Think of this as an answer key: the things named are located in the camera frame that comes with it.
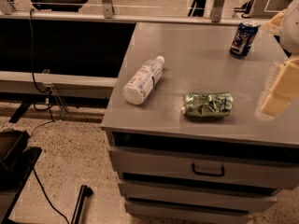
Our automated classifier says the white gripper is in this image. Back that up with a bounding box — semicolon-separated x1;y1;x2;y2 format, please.
255;0;299;121

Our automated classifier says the green soda can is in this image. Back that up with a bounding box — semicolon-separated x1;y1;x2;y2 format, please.
181;92;234;118

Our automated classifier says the blue soda can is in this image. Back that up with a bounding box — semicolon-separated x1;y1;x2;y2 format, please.
230;21;259;59

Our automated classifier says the grey metal railing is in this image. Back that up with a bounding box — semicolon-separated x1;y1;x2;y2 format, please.
0;0;299;26

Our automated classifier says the grey drawer cabinet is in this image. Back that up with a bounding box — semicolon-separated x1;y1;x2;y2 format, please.
102;23;299;224

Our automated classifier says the white plastic bottle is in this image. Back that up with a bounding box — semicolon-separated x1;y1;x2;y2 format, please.
122;56;164;105

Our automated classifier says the black stand leg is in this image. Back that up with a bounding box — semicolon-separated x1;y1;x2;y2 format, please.
71;185;93;224

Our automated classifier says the black bin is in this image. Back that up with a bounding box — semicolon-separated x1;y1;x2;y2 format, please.
0;130;42;224

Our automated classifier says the black drawer handle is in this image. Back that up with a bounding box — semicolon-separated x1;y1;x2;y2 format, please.
191;163;225;177

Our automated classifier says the black cable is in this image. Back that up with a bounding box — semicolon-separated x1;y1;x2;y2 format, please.
28;8;55;123

